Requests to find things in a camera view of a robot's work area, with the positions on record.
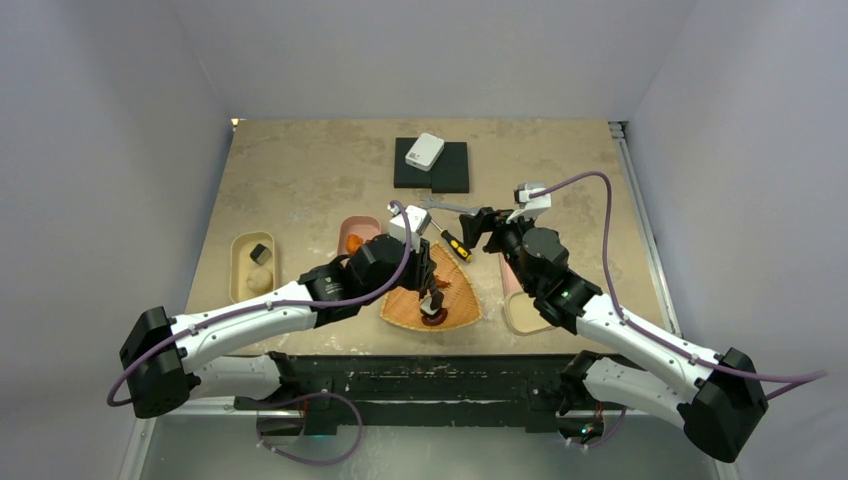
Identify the orange fried chicken piece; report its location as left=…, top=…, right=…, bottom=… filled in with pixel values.
left=345, top=233, right=365, bottom=255

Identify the white black sushi piece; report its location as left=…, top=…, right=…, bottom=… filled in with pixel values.
left=419, top=297, right=441, bottom=316

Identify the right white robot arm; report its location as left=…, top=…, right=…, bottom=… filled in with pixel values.
left=459, top=207, right=768, bottom=463

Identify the white small box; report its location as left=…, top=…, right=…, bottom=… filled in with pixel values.
left=404, top=132, right=446, bottom=172

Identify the aluminium rail right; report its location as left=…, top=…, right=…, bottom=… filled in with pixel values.
left=608, top=121, right=683, bottom=338

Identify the black table front frame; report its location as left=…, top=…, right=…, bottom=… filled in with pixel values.
left=234, top=352, right=617, bottom=443

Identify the pink lunch box lid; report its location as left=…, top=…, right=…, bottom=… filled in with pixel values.
left=499, top=256, right=523, bottom=297

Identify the black foam block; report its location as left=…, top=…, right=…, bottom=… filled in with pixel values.
left=393, top=137, right=471, bottom=194

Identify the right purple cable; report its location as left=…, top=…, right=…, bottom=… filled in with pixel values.
left=529, top=171, right=829, bottom=452

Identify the woven bamboo basket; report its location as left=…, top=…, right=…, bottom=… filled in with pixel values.
left=380, top=243, right=482, bottom=332

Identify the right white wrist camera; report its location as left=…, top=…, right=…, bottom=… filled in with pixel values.
left=506, top=182, right=552, bottom=223

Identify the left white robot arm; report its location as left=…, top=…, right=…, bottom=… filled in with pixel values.
left=107, top=234, right=440, bottom=419

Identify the beige lunch box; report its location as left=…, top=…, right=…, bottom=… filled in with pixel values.
left=229, top=231, right=279, bottom=303

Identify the silver wrench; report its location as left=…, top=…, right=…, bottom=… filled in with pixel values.
left=420, top=198, right=480, bottom=216

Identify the yellow black screwdriver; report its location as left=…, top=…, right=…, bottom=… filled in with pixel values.
left=431, top=220, right=472, bottom=263

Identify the dark red round food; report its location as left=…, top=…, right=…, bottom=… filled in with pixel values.
left=421, top=308, right=448, bottom=327

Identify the beige lunch box lid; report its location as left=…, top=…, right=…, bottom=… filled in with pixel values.
left=503, top=291, right=553, bottom=336

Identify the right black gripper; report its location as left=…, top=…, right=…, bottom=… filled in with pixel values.
left=460, top=207, right=538, bottom=295

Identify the pink lunch box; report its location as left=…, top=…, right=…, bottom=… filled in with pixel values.
left=337, top=215, right=382, bottom=255

